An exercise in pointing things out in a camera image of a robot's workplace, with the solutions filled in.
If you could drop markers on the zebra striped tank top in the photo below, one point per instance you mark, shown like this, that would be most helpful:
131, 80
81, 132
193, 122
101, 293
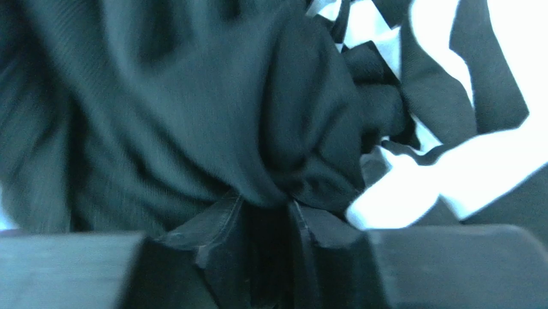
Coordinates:
473, 80

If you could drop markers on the black top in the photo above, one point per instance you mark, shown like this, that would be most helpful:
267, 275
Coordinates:
138, 115

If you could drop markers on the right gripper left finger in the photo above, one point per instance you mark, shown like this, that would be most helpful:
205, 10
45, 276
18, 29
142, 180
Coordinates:
201, 264

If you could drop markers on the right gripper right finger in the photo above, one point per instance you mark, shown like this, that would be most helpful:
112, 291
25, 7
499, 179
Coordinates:
456, 266

